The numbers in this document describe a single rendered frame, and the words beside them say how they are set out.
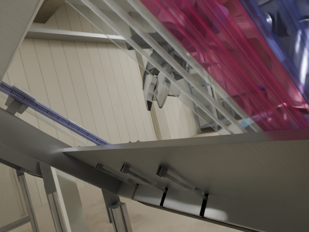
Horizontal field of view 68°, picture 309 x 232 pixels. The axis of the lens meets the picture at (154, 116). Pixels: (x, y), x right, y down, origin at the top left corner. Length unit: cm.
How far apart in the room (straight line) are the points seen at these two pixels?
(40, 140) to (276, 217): 49
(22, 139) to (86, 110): 336
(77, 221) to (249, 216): 68
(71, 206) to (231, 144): 78
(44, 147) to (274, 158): 49
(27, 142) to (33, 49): 331
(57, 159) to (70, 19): 387
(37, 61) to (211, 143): 365
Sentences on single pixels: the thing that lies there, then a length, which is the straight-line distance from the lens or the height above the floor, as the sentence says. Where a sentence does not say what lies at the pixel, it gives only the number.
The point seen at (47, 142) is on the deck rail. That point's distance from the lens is 60.
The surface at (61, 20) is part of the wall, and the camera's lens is 428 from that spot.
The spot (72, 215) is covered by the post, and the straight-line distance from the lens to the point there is 95.
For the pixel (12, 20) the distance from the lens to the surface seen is 20.
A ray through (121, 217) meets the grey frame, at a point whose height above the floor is 61.
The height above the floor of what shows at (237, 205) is 70.
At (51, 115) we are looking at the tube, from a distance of 40.
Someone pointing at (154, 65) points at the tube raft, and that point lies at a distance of 17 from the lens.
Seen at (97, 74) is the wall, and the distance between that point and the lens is 422.
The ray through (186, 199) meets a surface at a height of 70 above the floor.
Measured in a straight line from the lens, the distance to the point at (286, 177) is 28.
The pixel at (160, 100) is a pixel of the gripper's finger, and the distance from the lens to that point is 50.
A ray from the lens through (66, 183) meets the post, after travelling 92.
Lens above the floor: 89
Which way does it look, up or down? 2 degrees down
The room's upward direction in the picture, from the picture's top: 14 degrees counter-clockwise
